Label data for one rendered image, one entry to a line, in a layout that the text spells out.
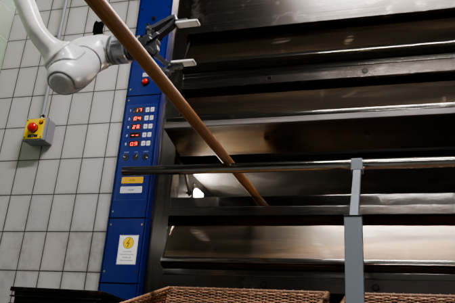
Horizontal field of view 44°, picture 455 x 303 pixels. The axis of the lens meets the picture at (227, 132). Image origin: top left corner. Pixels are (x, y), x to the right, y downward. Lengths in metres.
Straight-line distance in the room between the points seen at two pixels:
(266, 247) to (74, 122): 0.98
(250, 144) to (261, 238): 0.35
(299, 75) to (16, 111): 1.24
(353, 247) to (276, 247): 0.67
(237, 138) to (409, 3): 0.84
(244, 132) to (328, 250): 0.50
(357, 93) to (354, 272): 0.96
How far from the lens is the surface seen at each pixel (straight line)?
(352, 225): 1.32
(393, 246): 1.92
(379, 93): 2.11
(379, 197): 1.96
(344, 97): 2.11
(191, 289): 1.97
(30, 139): 2.42
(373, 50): 2.14
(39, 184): 2.40
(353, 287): 1.30
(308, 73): 2.17
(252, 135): 2.01
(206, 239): 2.03
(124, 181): 2.17
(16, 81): 2.70
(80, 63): 1.63
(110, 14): 1.04
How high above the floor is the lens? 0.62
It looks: 22 degrees up
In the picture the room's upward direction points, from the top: 4 degrees clockwise
